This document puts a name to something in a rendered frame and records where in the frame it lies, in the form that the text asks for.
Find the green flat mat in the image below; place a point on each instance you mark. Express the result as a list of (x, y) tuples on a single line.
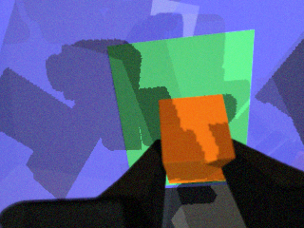
[(208, 64)]

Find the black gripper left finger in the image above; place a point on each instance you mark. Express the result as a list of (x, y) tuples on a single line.
[(135, 200)]

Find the orange block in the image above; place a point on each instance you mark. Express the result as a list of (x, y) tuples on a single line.
[(196, 140)]

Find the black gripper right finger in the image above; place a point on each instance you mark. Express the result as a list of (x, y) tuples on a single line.
[(268, 193)]

